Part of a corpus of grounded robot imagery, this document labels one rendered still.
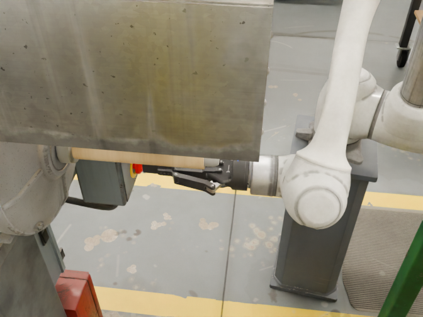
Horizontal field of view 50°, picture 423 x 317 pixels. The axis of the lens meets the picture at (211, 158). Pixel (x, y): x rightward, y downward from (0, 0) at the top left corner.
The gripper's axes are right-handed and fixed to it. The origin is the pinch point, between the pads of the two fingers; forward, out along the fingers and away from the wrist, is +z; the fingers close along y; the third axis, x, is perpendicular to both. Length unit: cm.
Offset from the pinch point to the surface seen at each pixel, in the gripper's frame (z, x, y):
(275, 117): -34, -99, 157
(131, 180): 5.6, -1.7, -3.2
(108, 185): 8.9, 1.2, -8.1
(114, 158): -1.9, 27.8, -28.5
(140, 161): -5.6, 27.7, -28.5
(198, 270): -2, -98, 40
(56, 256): 25.6, -24.2, -9.5
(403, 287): -65, -40, 2
